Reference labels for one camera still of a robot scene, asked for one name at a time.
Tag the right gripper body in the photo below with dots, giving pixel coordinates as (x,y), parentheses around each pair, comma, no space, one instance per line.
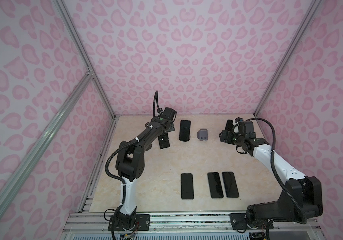
(231,138)

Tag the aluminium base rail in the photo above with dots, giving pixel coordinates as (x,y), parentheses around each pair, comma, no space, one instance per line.
(212,225)

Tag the grey round stand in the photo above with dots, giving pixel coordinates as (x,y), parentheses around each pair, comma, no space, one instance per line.
(148,147)

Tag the purple phone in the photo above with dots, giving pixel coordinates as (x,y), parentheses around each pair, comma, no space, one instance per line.
(230,184)

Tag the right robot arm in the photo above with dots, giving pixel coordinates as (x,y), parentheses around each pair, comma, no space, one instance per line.
(301,196)

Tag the aluminium frame strut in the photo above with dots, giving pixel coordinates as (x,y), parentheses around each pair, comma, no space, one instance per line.
(304,25)
(53,119)

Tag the aluminium frame strut left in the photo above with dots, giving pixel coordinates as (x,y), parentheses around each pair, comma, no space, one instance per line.
(53,119)

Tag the teal phone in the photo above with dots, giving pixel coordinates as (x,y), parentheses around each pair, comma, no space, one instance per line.
(215,185)
(187,186)

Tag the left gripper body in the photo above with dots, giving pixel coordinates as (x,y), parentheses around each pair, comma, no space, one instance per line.
(172,127)

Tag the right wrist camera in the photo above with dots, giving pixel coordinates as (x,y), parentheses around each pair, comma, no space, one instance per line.
(244,128)

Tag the aluminium frame strut right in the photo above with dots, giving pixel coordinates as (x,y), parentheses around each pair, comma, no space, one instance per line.
(304,25)

